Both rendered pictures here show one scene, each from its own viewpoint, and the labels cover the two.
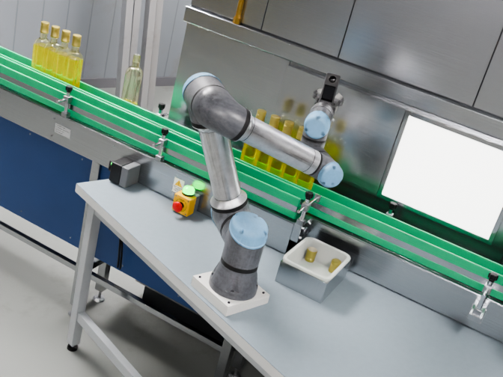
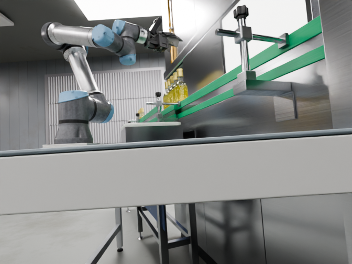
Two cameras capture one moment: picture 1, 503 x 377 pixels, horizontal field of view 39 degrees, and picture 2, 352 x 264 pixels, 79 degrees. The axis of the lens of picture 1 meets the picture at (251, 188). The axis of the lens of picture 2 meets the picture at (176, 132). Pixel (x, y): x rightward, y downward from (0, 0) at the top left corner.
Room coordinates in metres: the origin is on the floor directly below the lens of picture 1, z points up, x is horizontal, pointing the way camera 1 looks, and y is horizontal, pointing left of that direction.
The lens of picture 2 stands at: (1.58, -0.99, 0.75)
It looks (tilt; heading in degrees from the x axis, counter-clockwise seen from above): 4 degrees up; 48
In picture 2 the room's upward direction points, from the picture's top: 4 degrees counter-clockwise
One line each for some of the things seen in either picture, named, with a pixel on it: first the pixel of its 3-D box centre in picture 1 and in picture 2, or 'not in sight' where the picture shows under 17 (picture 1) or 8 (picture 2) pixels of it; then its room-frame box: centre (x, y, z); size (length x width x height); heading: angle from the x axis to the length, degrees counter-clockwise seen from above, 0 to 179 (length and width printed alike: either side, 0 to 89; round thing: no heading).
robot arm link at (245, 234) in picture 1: (245, 238); (75, 106); (1.88, -0.02, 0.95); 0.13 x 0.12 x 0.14; 24
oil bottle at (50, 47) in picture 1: (52, 59); not in sight; (2.83, 0.94, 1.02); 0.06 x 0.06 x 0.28; 68
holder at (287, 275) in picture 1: (316, 266); (157, 137); (2.12, -0.28, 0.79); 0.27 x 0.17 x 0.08; 158
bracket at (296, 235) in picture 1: (302, 228); (168, 125); (2.24, -0.21, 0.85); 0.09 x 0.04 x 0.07; 158
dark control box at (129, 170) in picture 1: (124, 172); not in sight; (2.43, 0.48, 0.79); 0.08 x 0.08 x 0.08; 68
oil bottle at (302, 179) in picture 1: (305, 177); (182, 101); (2.38, -0.18, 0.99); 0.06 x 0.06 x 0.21; 69
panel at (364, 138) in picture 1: (386, 151); (222, 56); (2.42, -0.43, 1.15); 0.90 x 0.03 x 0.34; 68
